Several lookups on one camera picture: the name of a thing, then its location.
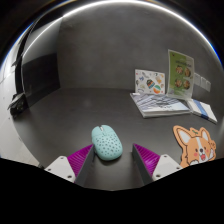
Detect white card with stickers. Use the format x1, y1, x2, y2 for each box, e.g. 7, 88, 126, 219
134, 68, 166, 96

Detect grey striped book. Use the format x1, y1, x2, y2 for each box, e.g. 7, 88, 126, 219
129, 92, 191, 119

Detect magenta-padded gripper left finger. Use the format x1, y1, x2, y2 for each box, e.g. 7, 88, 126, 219
44, 143, 96, 188

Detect green standing poster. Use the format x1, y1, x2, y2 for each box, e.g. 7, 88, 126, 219
166, 49, 195, 101

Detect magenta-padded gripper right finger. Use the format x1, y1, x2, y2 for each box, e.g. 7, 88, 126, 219
131, 143, 184, 186

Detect orange corgi-shaped mouse pad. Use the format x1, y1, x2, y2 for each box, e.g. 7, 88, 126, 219
172, 124, 218, 169

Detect white and blue book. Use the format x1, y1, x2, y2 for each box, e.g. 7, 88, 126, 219
186, 98, 218, 125

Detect mint green spotted computer mouse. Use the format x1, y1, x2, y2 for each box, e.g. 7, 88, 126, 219
91, 124, 124, 162

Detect dark flat panel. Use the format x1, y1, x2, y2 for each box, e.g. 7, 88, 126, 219
20, 53, 62, 108

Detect black device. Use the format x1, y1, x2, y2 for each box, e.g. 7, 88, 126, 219
7, 92, 28, 118

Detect white wall switch plates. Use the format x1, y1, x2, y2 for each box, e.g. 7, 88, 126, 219
193, 72, 212, 93

